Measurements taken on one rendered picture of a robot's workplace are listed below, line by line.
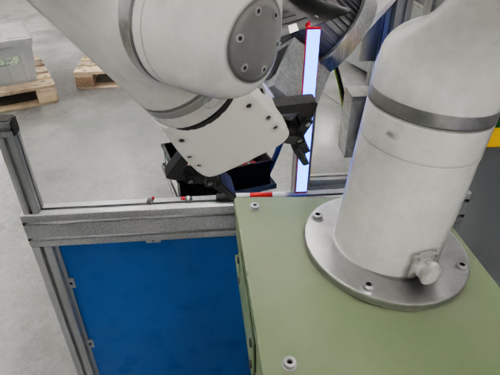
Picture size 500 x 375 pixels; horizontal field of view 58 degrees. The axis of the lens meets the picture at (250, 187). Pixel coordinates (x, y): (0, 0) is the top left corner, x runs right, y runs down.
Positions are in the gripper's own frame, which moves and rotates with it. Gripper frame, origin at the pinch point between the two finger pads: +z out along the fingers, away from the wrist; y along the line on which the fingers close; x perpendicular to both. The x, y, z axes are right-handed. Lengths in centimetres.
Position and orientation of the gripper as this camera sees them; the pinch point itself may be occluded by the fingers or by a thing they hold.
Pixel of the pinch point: (263, 168)
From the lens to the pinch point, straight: 50.7
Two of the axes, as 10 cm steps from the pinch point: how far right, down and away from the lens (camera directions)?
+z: 4.0, 4.0, 8.3
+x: 2.5, 8.2, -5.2
